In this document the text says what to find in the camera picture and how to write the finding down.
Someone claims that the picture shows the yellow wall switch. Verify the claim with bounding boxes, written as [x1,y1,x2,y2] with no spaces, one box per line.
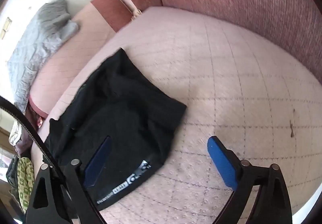
[0,16,12,38]

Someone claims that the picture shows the wooden window frame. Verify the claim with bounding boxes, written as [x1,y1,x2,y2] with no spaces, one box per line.
[0,127,15,214]

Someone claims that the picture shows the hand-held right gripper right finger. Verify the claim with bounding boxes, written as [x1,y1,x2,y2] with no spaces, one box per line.
[207,136,293,224]

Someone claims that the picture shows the dark grey cloth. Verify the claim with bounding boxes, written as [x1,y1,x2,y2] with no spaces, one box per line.
[6,156,20,185]

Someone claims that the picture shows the green patterned cloth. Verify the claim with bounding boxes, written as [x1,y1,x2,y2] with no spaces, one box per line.
[17,157,35,213]

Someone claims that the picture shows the white cloth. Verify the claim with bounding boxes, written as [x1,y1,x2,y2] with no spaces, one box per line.
[9,123,26,146]

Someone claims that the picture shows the black braided cable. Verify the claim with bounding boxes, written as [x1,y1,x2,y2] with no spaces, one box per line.
[0,96,76,224]

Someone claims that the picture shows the large red backrest cushion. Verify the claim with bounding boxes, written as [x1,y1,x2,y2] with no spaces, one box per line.
[148,0,322,86]

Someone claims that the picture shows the black pants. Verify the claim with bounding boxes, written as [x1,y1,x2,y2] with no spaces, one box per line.
[43,47,187,211]

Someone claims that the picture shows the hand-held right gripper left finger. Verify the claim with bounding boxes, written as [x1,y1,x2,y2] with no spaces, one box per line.
[25,136,112,224]

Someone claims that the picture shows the grey quilted blanket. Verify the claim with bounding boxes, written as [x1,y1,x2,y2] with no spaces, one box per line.
[7,0,79,114]

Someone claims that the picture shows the small red backrest cushion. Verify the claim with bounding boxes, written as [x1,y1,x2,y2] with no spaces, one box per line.
[91,0,132,32]

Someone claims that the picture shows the small pink quilted seat cushion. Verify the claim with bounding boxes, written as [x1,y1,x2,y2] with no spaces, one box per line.
[29,3,119,115]

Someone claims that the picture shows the purple cloth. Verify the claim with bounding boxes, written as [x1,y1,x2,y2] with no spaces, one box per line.
[15,131,33,154]

